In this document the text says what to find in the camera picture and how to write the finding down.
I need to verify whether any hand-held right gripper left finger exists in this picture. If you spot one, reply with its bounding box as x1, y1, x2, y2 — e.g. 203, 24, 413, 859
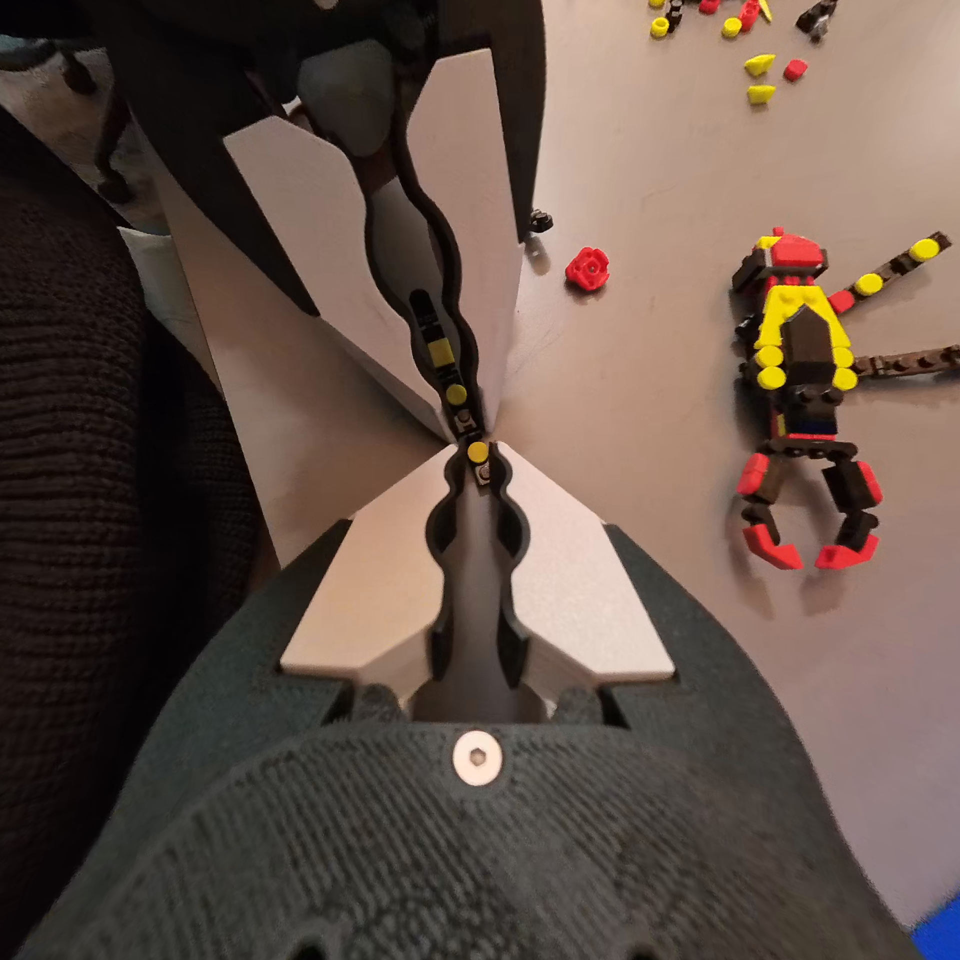
279, 442, 466, 685

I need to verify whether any red round lego piece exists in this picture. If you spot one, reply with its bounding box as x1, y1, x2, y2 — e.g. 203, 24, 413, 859
564, 247, 611, 292

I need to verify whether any pile of loose lego pieces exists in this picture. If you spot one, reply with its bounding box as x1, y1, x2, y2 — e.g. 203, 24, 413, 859
647, 0, 775, 40

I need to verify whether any person's black knit clothing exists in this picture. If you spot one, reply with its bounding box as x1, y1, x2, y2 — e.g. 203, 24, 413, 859
0, 105, 265, 946

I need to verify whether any black yellow red lego model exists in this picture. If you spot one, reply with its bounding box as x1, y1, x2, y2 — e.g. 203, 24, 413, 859
731, 227, 960, 573

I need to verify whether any blue plastic bin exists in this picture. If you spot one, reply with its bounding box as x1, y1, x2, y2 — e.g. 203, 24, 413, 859
909, 894, 960, 960

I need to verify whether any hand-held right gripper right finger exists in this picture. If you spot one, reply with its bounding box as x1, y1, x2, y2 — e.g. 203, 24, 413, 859
491, 441, 676, 690

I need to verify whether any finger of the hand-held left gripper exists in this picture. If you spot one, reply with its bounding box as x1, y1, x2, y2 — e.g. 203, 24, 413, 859
393, 47, 524, 436
223, 39, 459, 444

